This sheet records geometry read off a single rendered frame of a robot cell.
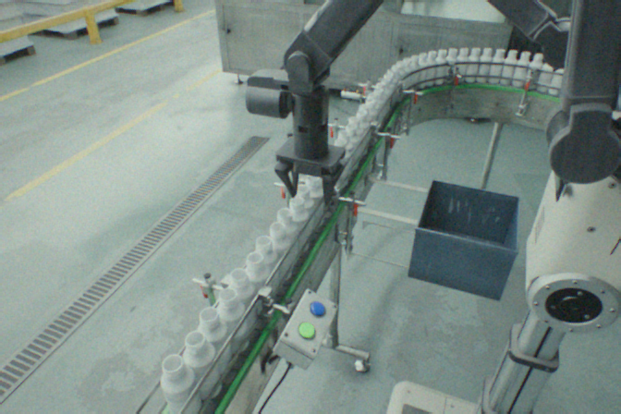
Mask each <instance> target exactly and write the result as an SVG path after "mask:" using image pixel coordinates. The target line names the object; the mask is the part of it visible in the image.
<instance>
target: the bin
mask: <svg viewBox="0 0 621 414"><path fill-rule="evenodd" d="M369 182H372V183H377V184H383V185H386V186H391V187H397V188H402V189H409V190H415V191H419V192H423V193H426V195H425V199H424V202H423V204H422V207H421V210H420V216H419V219H418V220H414V219H408V218H405V217H401V216H396V215H391V214H388V213H379V211H375V210H371V209H367V208H362V207H358V213H365V214H368V215H373V216H377V217H382V218H385V219H390V220H394V221H398V222H403V223H407V224H411V225H415V226H416V228H415V231H416V233H414V232H409V231H406V230H401V229H397V228H393V227H392V226H389V225H382V224H376V223H373V222H369V221H365V220H362V229H361V230H363V229H365V228H366V226H367V225H368V224H374V225H381V226H385V228H389V229H394V230H398V231H402V232H406V233H410V234H414V235H415V237H414V244H413V249H412V254H410V261H409V266H408V267H407V266H405V265H401V264H397V263H392V262H387V261H383V260H378V259H374V257H371V256H368V255H363V254H359V253H356V252H352V251H351V254H350V255H347V261H348V260H350V259H351V257H353V256H354V255H355V254H356V255H359V256H363V257H367V259H371V260H375V261H378V262H385V263H389V264H393V265H397V266H400V267H404V268H408V277H409V278H414V279H417V280H421V281H424V282H428V283H432V284H436V285H439V286H445V287H450V288H453V289H456V290H460V291H463V292H468V293H471V294H475V295H478V296H481V297H482V298H483V297H486V298H488V299H492V300H496V301H500V297H501V296H502V293H504V290H505V286H506V283H507V279H508V277H509V275H510V272H511V270H512V267H513V263H514V260H515V258H516V256H517V255H518V242H519V241H520V218H521V197H516V195H511V194H506V193H502V192H496V191H491V190H487V189H477V188H473V187H468V186H463V185H458V184H453V183H448V182H443V181H438V179H433V178H432V182H431V185H430V187H429V189H423V188H419V187H414V186H409V185H404V184H399V183H395V182H390V180H385V179H380V178H375V177H369V174H368V175H367V177H366V186H365V187H367V185H368V183H369Z"/></svg>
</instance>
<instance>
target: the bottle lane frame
mask: <svg viewBox="0 0 621 414"><path fill-rule="evenodd" d="M400 110H401V109H400V107H398V108H397V109H396V110H395V111H394V112H393V114H392V116H391V119H390V120H389V122H388V124H387V125H386V127H385V129H384V130H383V133H386V131H387V127H391V131H392V136H394V130H395V122H396V121H397V119H398V118H399V115H400ZM384 151H385V137H379V139H378V140H377V141H376V144H375V146H373V147H372V149H371V152H370V154H369V156H367V157H368V158H367V159H366V161H363V162H365V163H363V164H362V165H361V166H360V167H361V169H360V170H359V171H358V173H357V175H356V176H355V178H354V180H353V182H351V183H352V184H351V186H350V188H347V192H346V193H344V194H345V195H344V198H345V199H347V198H348V192H349V191H351V190H354V191H355V195H356V201H361V202H365V201H366V199H367V196H368V194H369V192H370V190H371V188H372V186H373V184H374V183H372V182H369V183H368V185H367V187H365V186H366V177H367V175H368V174H369V177H375V178H376V177H377V176H376V175H375V174H374V173H373V167H374V165H375V173H376V174H379V172H381V171H382V167H380V166H376V164H384ZM375 155H376V164H374V163H373V161H374V156H375ZM332 214H333V215H332V217H331V218H330V219H327V220H329V222H328V223H327V225H326V227H325V228H324V230H323V232H322V233H321V234H318V235H321V236H320V237H318V239H317V241H313V243H315V245H314V247H313V248H312V250H309V251H310V254H309V256H308V258H307V259H303V260H304V263H303V264H302V266H301V267H298V268H299V271H298V274H297V276H296V277H293V276H291V277H293V278H294V281H293V282H292V284H291V286H286V287H287V292H286V293H285V295H284V296H283V297H279V298H281V299H282V300H281V301H280V303H279V305H282V306H285V298H292V299H293V302H295V303H296V308H297V306H298V304H299V302H300V300H301V298H302V297H303V295H305V294H304V293H306V291H307V290H308V289H309V290H310V291H312V292H314V293H315V294H316V292H317V290H318V287H319V286H320V285H321V283H322V281H323V279H324V278H325V276H326V273H327V271H328V269H329V267H330V265H331V263H332V262H333V260H334V259H335V256H336V254H337V252H338V251H339V249H340V247H341V245H340V244H338V243H337V241H335V235H336V233H337V231H336V223H337V221H339V230H340V232H344V233H346V232H347V203H346V202H343V201H341V202H340V203H339V205H338V208H337V211H336V213H332ZM276 327H278V331H279V333H278V336H279V337H280V336H281V334H282V333H283V332H284V330H285V328H286V320H284V319H283V318H282V312H281V311H279V310H275V312H274V317H272V320H270V321H269V322H268V323H267V325H266V326H265V328H264V330H263V331H259V330H257V331H259V332H261V335H260V337H259V339H258V340H257V342H256V343H251V342H249V343H250V344H251V345H252V346H253V348H252V350H251V351H250V353H249V355H248V356H247V357H246V356H241V357H243V358H244V359H245V361H244V363H243V365H242V367H241V369H240V370H239V371H235V370H231V371H234V372H235V373H236V375H237V376H235V378H234V379H233V381H232V383H231V384H223V385H224V386H226V388H227V391H226V393H225V395H224V397H223V398H222V400H221V401H218V400H213V401H214V402H216V403H218V407H217V408H216V410H215V412H214V413H213V414H252V413H253V411H254V409H255V408H256V405H257V403H258V402H259V400H260V398H261V396H262V393H263V391H264V389H265V387H266V386H267V384H268V382H269V380H271V378H272V376H273V374H274V371H275V369H276V368H277V366H278V364H279V362H280V359H279V360H278V361H277V362H276V363H275V364H274V366H273V368H272V370H271V371H269V373H268V375H267V377H265V370H264V364H265V361H266V360H267V359H268V357H269V355H270V353H271V351H273V350H274V348H275V341H276V339H277V338H276V339H274V330H275V329H276Z"/></svg>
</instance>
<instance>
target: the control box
mask: <svg viewBox="0 0 621 414"><path fill-rule="evenodd" d="M304 294H305V295H303V297H302V298H301V300H300V302H299V304H298V306H297V308H296V310H295V312H294V314H293V315H292V317H291V319H290V321H289V323H287V324H286V328H285V330H284V332H283V333H282V334H281V336H280V338H279V340H278V342H277V344H276V346H275V348H274V350H273V351H271V353H270V355H269V357H268V359H267V360H266V361H265V364H264V370H265V377H267V375H268V373H269V371H271V370H272V368H273V366H274V364H275V363H276V362H277V361H278V360H279V359H281V358H284V359H286V360H289V365H288V368H286V371H285V373H284V374H283V376H282V377H281V379H280V380H279V383H278V384H277V385H276V387H275V388H274V390H273V391H272V393H271V394H270V395H269V396H267V398H266V399H265V401H264V402H263V404H262V407H261V409H260V410H259V412H258V414H261V413H262V410H263V409H264V407H265V406H266V403H267V401H268V400H270V398H271V397H272V395H273V394H274V392H275V391H276V389H277V388H278V387H279V385H280V384H281V383H282V381H283V380H284V378H285V377H286V375H287V374H288V373H289V371H290V368H291V366H292V364H294V365H296V366H297V367H299V368H301V369H302V370H304V371H305V370H307V369H308V368H309V366H310V365H311V363H312V360H313V359H314V358H315V356H316V354H317V352H318V350H319V348H321V346H322V343H323V340H324V338H325V336H326V333H327V331H328V329H329V327H330V325H331V321H332V320H333V318H334V316H335V314H336V313H337V310H338V305H336V304H334V303H333V302H331V301H329V300H328V299H326V298H323V297H322V296H319V295H317V294H315V293H314V292H312V291H310V290H309V289H308V290H307V291H306V293H304ZM316 301H317V302H321V303H322V304H323V306H324V313H323V315H316V314H314V313H313V312H312V311H311V304H312V303H313V302H316ZM303 323H310V324H311V325H312V327H313V329H314V333H313V335H312V336H309V337H307V336H305V335H302V334H301V333H300V331H299V327H300V326H301V325H302V324H303ZM275 354H276V355H275Z"/></svg>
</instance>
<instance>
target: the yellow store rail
mask: <svg viewBox="0 0 621 414"><path fill-rule="evenodd" d="M134 1H138V0H108V1H104V2H102V3H101V4H98V5H95V6H86V7H83V8H80V9H78V10H74V11H70V12H67V13H64V14H60V15H57V16H53V17H50V18H46V19H43V20H40V21H36V22H33V23H29V24H26V25H22V26H19V27H16V28H12V29H9V30H2V31H0V43H3V42H6V41H10V40H14V39H17V38H19V36H23V35H26V34H29V33H33V32H36V31H39V30H45V29H48V28H51V27H55V26H58V25H61V24H64V23H68V22H70V21H74V19H78V18H83V17H84V18H85V21H86V26H87V29H88V33H89V35H90V39H91V40H90V41H89V44H93V43H94V45H97V43H102V42H104V40H101V38H100V34H99V31H98V28H96V25H97V23H95V19H94V16H93V15H94V14H97V13H100V12H103V11H105V10H109V9H112V8H115V7H120V6H122V5H124V4H128V3H131V2H134ZM174 3H175V9H176V10H174V12H183V11H186V9H185V8H184V9H183V4H182V0H174Z"/></svg>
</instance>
